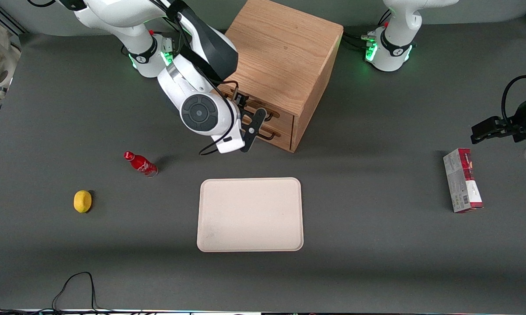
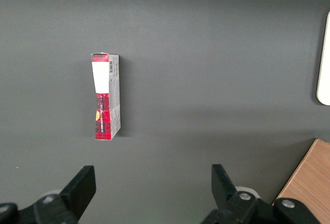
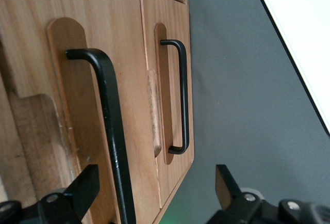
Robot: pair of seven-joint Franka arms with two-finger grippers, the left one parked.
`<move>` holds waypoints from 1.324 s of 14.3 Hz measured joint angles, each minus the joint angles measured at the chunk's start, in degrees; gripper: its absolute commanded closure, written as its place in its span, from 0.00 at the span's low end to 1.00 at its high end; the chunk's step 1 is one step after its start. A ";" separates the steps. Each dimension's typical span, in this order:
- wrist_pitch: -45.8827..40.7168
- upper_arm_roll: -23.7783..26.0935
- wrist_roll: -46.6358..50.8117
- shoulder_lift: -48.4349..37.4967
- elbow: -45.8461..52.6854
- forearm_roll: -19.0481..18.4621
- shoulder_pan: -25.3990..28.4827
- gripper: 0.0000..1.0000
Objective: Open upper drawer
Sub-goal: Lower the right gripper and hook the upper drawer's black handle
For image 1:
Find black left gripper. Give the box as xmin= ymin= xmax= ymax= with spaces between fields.
xmin=471 ymin=93 xmax=526 ymax=145

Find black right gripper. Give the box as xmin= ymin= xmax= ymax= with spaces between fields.
xmin=230 ymin=90 xmax=254 ymax=132

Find wooden drawer with shallow front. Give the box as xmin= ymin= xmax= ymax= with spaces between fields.
xmin=219 ymin=82 xmax=295 ymax=135

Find wooden drawer with deep front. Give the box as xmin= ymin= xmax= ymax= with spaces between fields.
xmin=241 ymin=115 xmax=293 ymax=152

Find oak wooden drawer cabinet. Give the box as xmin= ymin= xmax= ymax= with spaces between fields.
xmin=219 ymin=0 xmax=344 ymax=153

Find red plaid carton box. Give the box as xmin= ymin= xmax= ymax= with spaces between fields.
xmin=443 ymin=148 xmax=484 ymax=214

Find beige rectangular tray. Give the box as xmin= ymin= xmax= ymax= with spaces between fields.
xmin=197 ymin=177 xmax=304 ymax=252

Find red cola bottle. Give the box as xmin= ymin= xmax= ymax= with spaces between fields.
xmin=123 ymin=151 xmax=159 ymax=177

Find yellow lemon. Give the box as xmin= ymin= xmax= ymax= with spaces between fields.
xmin=73 ymin=190 xmax=92 ymax=214

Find white background equipment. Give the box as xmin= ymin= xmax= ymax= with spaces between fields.
xmin=0 ymin=11 xmax=23 ymax=127

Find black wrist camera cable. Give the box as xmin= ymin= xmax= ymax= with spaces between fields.
xmin=149 ymin=0 xmax=241 ymax=157
xmin=502 ymin=75 xmax=526 ymax=128

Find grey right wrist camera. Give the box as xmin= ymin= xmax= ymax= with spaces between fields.
xmin=240 ymin=108 xmax=267 ymax=153

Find black arm base cables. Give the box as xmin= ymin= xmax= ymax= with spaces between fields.
xmin=341 ymin=9 xmax=392 ymax=51

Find black looped table cable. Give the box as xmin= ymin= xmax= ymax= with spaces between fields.
xmin=51 ymin=272 xmax=115 ymax=314

